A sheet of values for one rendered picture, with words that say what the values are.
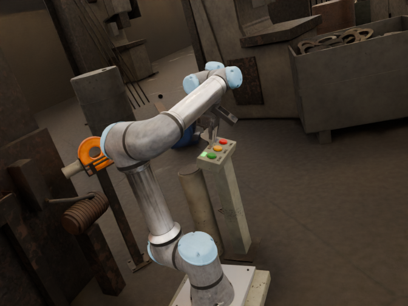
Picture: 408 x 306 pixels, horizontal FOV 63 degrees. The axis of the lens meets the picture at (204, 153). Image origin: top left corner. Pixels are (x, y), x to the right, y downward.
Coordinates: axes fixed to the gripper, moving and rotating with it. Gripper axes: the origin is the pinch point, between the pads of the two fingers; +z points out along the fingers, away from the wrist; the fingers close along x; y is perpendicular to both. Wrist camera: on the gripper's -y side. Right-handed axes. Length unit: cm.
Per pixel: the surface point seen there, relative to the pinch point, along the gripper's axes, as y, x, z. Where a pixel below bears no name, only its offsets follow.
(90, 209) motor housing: 47, 29, 35
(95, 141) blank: 57, 10, 10
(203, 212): 1.1, 1.4, 39.6
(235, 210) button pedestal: -14.3, -3.1, 35.2
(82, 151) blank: 60, 16, 14
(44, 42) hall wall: 670, -532, 153
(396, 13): -87, -323, -31
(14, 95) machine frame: 96, 17, -7
